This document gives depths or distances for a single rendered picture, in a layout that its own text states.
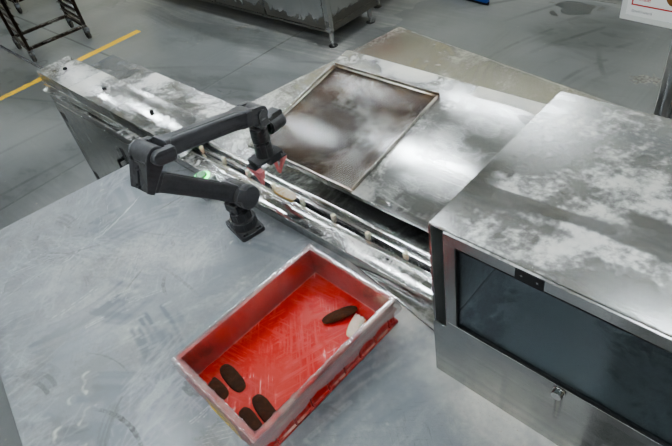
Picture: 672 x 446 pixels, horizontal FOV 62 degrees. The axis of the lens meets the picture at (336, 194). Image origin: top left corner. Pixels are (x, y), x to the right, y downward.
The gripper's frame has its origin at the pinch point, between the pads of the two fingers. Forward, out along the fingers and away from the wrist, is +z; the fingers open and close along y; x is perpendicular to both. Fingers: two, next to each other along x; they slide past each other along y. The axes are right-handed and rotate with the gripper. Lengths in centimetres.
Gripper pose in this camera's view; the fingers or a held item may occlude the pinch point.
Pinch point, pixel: (270, 176)
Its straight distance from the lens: 185.7
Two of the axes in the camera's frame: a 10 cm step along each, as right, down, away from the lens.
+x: 7.2, 3.5, -5.9
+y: -6.8, 5.4, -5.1
